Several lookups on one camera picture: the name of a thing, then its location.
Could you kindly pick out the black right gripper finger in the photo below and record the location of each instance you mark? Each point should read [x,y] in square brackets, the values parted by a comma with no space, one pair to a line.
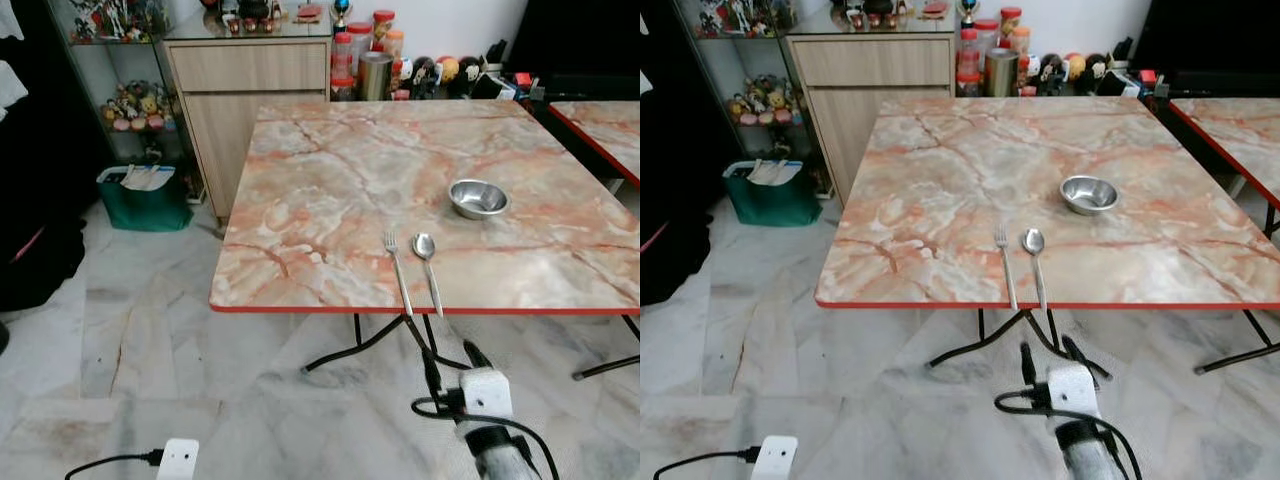
[477,353]
[1073,348]
[432,370]
[1027,364]

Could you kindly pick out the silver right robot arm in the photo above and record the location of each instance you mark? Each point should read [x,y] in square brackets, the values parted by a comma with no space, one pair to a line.
[500,458]
[1092,455]

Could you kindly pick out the steel fork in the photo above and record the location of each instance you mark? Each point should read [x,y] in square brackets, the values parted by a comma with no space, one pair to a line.
[1006,272]
[400,278]

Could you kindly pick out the steel spoon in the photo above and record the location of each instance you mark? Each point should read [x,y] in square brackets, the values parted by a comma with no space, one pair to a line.
[424,246]
[1033,241]

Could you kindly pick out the small stainless steel bowl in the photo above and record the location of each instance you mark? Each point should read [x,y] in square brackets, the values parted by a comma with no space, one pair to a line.
[478,198]
[1089,194]

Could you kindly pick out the black hanging clothing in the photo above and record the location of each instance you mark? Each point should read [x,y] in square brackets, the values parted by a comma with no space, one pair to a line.
[665,230]
[40,200]

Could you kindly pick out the black figurine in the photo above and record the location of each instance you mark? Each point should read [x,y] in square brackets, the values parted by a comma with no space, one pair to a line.
[1047,72]
[470,75]
[421,75]
[1096,72]

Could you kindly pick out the yellow head figurine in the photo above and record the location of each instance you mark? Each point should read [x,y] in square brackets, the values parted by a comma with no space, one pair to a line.
[447,68]
[1073,65]

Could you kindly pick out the steel canister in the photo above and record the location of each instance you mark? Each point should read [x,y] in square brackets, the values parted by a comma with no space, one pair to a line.
[375,76]
[1000,72]

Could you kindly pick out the light wooden cabinet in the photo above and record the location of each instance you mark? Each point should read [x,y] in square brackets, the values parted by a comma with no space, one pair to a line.
[250,110]
[870,110]

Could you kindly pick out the green bag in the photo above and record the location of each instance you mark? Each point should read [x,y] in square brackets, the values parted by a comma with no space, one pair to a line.
[772,200]
[145,208]

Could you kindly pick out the white papers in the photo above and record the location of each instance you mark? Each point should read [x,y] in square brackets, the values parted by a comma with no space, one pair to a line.
[148,178]
[775,172]

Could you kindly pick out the tall red lid jar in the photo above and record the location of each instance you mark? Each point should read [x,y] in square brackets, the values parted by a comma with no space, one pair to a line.
[383,20]
[1010,18]

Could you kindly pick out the flat red ornament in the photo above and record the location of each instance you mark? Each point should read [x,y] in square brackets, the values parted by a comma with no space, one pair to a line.
[310,13]
[937,10]

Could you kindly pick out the yellow bear figurine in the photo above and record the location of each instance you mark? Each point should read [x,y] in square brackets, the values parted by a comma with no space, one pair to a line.
[150,103]
[775,100]

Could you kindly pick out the dark teapot ornament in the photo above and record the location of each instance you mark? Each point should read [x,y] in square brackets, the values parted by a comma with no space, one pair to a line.
[250,12]
[880,10]

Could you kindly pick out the glass display shelf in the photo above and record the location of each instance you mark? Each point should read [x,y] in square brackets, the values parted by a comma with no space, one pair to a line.
[85,100]
[730,60]

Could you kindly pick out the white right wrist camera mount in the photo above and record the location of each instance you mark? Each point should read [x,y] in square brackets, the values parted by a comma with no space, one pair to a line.
[487,392]
[1072,388]

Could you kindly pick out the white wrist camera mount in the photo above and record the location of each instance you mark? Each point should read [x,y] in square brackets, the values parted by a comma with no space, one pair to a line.
[178,460]
[487,392]
[1072,388]
[775,460]

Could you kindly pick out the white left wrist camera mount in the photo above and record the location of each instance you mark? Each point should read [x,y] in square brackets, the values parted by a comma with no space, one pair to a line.
[178,460]
[775,460]

